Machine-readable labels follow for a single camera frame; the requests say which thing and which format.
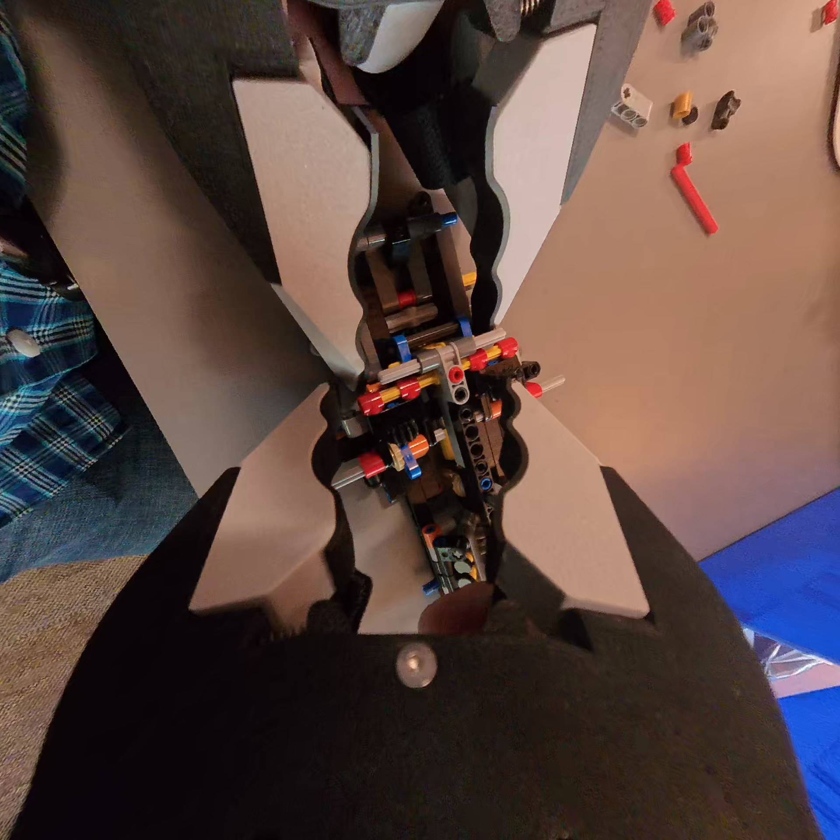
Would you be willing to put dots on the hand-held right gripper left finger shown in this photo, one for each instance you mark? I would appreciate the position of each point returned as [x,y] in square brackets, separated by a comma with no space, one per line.
[275,525]

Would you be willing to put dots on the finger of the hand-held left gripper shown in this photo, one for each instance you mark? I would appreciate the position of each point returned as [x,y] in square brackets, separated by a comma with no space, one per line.
[302,197]
[535,164]

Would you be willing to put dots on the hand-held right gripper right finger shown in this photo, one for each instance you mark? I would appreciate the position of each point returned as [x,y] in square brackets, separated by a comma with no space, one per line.
[564,518]

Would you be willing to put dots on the multicoloured lego technic assembly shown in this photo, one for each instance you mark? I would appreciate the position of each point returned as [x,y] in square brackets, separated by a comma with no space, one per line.
[459,374]

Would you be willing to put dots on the white and grey lego connector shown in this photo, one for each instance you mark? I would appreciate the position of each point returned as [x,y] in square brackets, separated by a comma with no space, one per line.
[635,103]

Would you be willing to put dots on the yellow lego bush piece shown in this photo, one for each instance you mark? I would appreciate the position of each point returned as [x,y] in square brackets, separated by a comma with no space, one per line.
[682,105]

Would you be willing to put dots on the dark brown lego connector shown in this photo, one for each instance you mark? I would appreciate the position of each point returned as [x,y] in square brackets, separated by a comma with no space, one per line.
[725,108]

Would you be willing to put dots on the small red lego piece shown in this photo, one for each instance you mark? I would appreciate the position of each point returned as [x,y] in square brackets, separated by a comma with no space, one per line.
[665,10]
[832,16]

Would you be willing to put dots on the grey lego double connector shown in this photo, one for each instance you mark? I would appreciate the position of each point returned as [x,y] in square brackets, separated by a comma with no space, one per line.
[701,25]

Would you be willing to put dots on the blue mat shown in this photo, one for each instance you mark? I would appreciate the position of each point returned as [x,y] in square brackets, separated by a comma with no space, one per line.
[787,558]

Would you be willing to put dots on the person's plaid shirt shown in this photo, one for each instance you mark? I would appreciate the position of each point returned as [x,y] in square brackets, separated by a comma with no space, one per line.
[46,407]

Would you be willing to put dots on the silver foil bag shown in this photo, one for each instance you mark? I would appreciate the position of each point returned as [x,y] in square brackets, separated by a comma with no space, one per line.
[794,659]

